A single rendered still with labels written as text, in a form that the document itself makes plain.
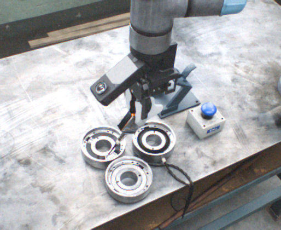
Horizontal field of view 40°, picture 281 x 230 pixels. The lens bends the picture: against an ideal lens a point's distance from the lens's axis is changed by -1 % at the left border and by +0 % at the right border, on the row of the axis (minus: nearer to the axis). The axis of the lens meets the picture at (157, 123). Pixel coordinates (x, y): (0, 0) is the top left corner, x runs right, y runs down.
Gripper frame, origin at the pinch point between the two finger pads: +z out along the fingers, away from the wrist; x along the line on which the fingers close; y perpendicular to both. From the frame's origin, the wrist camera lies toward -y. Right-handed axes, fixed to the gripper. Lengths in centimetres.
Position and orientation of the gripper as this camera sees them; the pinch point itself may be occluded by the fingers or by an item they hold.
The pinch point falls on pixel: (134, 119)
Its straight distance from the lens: 85.2
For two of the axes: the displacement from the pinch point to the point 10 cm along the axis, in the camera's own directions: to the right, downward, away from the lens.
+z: -0.9, 6.4, 7.6
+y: 8.6, -3.4, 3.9
